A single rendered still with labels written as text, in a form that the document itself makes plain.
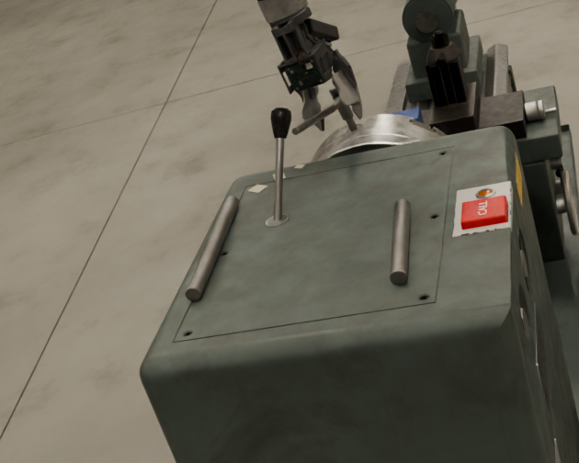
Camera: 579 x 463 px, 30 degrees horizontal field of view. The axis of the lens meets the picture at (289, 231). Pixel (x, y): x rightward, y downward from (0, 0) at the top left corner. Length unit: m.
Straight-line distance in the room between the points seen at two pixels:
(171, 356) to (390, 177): 0.48
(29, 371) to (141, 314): 0.48
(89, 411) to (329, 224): 2.39
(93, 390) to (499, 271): 2.76
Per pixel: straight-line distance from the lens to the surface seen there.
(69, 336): 4.38
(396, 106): 3.03
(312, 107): 1.87
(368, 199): 1.59
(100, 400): 3.88
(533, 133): 2.50
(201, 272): 1.50
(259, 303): 1.41
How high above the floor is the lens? 1.92
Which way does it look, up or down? 25 degrees down
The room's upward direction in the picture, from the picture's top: 18 degrees counter-clockwise
